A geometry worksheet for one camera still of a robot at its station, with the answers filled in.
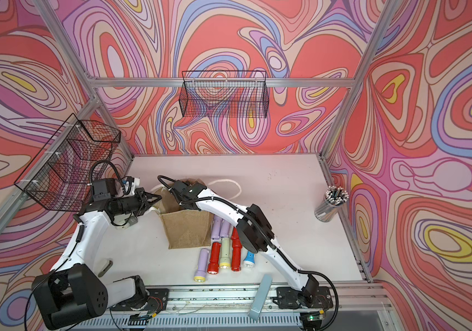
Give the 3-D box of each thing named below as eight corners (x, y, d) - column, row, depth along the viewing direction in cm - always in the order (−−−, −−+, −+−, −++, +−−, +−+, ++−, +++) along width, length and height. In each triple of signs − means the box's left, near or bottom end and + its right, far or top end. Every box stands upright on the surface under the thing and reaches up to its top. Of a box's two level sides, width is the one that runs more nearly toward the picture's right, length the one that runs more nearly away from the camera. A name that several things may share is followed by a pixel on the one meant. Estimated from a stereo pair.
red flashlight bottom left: (207, 274, 80) (206, 272, 79) (212, 244, 88) (211, 241, 86) (217, 275, 80) (217, 273, 78) (222, 244, 88) (221, 242, 86)
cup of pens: (317, 223, 95) (330, 202, 81) (312, 208, 100) (325, 185, 86) (334, 223, 95) (351, 202, 81) (329, 208, 100) (344, 185, 86)
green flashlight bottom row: (220, 268, 81) (219, 266, 79) (221, 240, 89) (221, 237, 87) (230, 268, 81) (230, 266, 79) (231, 240, 89) (231, 237, 87)
